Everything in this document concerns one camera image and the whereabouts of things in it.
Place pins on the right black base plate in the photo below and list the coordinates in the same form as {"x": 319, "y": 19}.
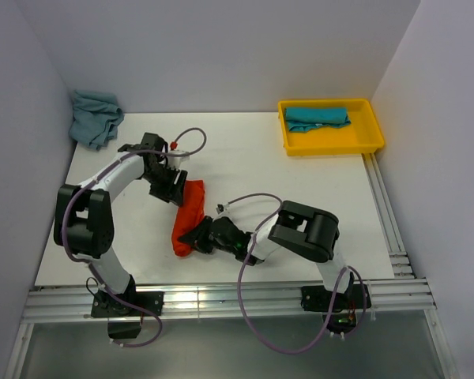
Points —
{"x": 317, "y": 299}

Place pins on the aluminium front rail frame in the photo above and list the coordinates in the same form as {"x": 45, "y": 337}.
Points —
{"x": 182, "y": 302}

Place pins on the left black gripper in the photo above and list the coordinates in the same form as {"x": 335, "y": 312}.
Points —
{"x": 176, "y": 195}

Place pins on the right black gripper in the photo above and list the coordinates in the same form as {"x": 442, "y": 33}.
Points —
{"x": 197, "y": 234}

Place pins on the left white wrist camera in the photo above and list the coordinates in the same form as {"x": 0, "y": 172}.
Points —
{"x": 177, "y": 157}

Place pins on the yellow plastic tray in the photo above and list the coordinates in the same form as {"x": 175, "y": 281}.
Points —
{"x": 362, "y": 136}

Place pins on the orange t shirt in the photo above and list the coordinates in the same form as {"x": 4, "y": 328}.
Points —
{"x": 188, "y": 216}

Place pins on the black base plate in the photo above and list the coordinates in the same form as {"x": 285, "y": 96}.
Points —
{"x": 317, "y": 299}
{"x": 104, "y": 306}

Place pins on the grey-blue crumpled t shirt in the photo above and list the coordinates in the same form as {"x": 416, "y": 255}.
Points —
{"x": 96, "y": 118}

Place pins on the aluminium right side rail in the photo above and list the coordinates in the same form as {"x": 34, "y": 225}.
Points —
{"x": 397, "y": 253}

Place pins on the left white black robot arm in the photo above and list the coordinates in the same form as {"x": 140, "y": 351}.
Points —
{"x": 84, "y": 223}

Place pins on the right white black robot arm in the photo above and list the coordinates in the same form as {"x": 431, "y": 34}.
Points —
{"x": 308, "y": 232}

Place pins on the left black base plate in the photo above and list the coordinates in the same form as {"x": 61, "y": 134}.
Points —
{"x": 104, "y": 306}

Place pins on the teal rolled t shirt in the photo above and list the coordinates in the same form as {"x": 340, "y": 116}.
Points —
{"x": 303, "y": 119}

